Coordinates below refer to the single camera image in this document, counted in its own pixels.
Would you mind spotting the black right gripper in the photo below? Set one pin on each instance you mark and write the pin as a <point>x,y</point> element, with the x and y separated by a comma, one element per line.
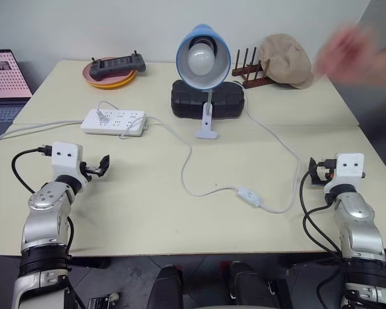
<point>326,170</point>

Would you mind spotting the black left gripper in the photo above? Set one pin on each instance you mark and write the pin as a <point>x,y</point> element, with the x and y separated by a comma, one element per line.
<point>87,170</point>

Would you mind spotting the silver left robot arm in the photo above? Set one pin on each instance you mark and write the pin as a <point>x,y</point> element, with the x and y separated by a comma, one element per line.
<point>45,212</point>

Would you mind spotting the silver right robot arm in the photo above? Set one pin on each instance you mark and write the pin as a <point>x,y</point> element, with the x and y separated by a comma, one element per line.
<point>357,222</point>

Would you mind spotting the blue clip desk lamp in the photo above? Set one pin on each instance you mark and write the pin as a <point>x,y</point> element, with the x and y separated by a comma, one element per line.
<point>209,38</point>

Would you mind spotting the blurred person hand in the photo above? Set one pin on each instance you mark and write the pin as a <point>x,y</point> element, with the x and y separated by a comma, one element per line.
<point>347,54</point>

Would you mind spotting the white power strip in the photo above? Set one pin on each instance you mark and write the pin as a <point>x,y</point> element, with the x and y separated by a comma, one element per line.
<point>115,124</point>

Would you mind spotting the yellow plate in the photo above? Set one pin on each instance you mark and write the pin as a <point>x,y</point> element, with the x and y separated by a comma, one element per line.
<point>109,86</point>

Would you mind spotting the pink plate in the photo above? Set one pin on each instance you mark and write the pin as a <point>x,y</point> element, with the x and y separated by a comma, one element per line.
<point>87,72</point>

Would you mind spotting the dark grey handheld controller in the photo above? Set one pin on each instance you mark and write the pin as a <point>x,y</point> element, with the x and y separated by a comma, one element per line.
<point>119,64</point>

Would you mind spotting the beige fabric cap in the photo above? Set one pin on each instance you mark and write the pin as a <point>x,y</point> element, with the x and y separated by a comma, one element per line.
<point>289,61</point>

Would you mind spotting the black plastic case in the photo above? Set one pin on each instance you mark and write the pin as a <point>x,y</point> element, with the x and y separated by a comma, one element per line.
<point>225,99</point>

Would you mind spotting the brown wooden peg rack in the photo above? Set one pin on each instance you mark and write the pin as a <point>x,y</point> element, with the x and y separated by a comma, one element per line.
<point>246,72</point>

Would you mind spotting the dark rounded shape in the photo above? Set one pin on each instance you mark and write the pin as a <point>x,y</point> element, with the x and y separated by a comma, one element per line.
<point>167,288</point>
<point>251,286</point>

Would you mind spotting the open laptop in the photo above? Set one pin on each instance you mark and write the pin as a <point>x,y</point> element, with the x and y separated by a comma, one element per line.
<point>3,77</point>

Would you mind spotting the white light bulb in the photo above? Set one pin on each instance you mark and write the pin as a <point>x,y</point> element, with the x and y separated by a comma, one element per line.
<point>202,59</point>

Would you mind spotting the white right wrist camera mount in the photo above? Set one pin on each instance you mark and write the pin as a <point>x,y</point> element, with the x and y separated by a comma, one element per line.
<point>349,167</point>

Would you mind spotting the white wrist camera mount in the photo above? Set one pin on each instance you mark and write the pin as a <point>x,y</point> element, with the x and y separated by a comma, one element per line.
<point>64,161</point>
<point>349,167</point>

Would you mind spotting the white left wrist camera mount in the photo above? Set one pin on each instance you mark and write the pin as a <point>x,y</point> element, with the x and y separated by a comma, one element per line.
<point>64,161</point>

